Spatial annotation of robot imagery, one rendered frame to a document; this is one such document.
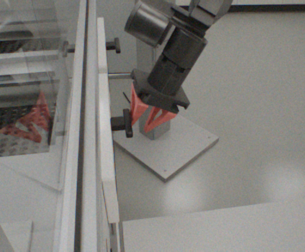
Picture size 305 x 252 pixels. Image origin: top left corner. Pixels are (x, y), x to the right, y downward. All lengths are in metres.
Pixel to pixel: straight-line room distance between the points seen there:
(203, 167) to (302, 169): 0.53
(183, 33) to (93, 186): 0.27
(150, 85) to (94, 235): 0.29
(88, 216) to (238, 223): 0.35
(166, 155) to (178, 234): 1.18
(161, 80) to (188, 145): 1.30
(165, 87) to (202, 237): 0.27
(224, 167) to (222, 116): 0.45
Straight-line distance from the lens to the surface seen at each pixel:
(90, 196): 0.34
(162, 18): 0.51
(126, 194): 1.61
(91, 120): 0.44
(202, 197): 1.61
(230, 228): 0.60
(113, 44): 0.82
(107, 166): 0.46
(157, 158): 1.72
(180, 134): 1.87
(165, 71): 0.52
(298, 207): 0.67
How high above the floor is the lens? 1.26
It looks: 39 degrees down
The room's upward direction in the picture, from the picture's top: straight up
